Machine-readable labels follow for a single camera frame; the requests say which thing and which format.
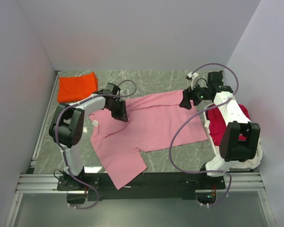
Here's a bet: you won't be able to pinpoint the white laundry basket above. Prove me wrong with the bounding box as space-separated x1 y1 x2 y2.
203 104 263 169

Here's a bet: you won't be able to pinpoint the aluminium frame rails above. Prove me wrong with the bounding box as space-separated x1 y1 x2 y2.
15 70 62 194

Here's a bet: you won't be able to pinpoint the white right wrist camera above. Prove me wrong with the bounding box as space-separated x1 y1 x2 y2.
186 72 199 89

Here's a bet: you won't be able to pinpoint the pink t-shirt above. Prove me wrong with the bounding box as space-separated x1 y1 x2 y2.
89 90 207 190

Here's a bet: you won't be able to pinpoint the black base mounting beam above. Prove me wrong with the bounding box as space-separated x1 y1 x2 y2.
56 172 225 204

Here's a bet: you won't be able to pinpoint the white t-shirt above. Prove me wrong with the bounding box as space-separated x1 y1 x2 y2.
231 138 263 169

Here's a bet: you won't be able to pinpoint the crimson red t-shirt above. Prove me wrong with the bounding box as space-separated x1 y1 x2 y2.
207 104 251 147

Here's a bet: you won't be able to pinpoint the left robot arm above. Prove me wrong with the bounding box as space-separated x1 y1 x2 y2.
49 83 128 190

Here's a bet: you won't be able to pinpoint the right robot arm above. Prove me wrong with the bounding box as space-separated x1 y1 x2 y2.
179 71 263 177

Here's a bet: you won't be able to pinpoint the folded orange t-shirt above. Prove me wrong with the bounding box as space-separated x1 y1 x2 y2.
57 72 98 103

